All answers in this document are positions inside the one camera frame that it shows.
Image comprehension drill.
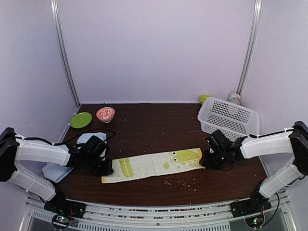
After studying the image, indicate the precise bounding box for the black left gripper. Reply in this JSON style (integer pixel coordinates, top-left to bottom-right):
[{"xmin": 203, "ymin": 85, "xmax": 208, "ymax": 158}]
[{"xmin": 84, "ymin": 155, "xmax": 113, "ymax": 176}]

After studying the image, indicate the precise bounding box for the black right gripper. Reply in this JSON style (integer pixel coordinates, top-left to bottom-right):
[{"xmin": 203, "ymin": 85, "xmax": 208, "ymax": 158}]
[{"xmin": 199, "ymin": 150, "xmax": 227, "ymax": 170}]

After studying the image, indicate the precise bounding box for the light blue towel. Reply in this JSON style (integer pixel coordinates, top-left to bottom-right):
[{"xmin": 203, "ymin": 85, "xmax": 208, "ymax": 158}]
[{"xmin": 41, "ymin": 132, "xmax": 107, "ymax": 183}]

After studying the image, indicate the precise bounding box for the white perforated plastic basket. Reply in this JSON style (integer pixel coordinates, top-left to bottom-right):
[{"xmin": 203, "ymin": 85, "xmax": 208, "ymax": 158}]
[{"xmin": 197, "ymin": 97, "xmax": 260, "ymax": 141}]

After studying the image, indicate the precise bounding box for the green white patterned towel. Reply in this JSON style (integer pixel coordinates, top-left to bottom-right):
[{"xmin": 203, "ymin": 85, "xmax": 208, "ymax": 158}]
[{"xmin": 101, "ymin": 148, "xmax": 205, "ymax": 184}]

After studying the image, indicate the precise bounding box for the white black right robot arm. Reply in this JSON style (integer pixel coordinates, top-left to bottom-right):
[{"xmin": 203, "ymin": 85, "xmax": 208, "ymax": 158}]
[{"xmin": 200, "ymin": 121, "xmax": 308, "ymax": 218}]

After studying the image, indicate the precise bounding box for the green plate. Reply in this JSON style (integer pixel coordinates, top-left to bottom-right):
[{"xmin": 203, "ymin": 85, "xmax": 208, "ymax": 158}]
[{"xmin": 70, "ymin": 112, "xmax": 92, "ymax": 129}]

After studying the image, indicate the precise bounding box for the red white patterned bowl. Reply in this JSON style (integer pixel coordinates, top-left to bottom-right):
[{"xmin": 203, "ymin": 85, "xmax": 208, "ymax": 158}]
[{"xmin": 96, "ymin": 107, "xmax": 115, "ymax": 123}]

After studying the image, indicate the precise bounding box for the beige cup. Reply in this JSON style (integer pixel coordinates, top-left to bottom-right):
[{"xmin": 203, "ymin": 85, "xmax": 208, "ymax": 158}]
[{"xmin": 228, "ymin": 93, "xmax": 242, "ymax": 105}]

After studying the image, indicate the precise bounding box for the green bowl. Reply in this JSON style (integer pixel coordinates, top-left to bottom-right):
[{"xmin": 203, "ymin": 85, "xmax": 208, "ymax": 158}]
[{"xmin": 199, "ymin": 94, "xmax": 211, "ymax": 105}]

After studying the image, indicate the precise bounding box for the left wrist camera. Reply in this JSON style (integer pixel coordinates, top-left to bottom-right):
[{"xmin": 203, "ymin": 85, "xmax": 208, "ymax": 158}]
[{"xmin": 79, "ymin": 136, "xmax": 110, "ymax": 159}]

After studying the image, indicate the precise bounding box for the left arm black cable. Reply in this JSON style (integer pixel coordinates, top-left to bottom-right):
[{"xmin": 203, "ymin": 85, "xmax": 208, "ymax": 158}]
[{"xmin": 14, "ymin": 129, "xmax": 116, "ymax": 147}]

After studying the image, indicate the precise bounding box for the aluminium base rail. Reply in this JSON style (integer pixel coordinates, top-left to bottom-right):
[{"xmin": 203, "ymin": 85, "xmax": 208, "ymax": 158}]
[{"xmin": 19, "ymin": 189, "xmax": 296, "ymax": 231}]

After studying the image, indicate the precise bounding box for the right aluminium frame post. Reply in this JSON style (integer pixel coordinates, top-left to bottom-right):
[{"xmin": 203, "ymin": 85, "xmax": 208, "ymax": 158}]
[{"xmin": 236, "ymin": 0, "xmax": 263, "ymax": 102}]

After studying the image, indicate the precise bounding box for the aluminium frame post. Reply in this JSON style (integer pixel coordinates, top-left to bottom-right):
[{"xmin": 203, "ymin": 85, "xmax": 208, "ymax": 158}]
[
  {"xmin": 236, "ymin": 0, "xmax": 263, "ymax": 102},
  {"xmin": 50, "ymin": 0, "xmax": 80, "ymax": 107}
]

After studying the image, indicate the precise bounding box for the left aluminium frame post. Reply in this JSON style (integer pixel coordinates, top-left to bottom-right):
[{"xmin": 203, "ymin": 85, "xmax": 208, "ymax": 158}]
[{"xmin": 50, "ymin": 0, "xmax": 80, "ymax": 107}]

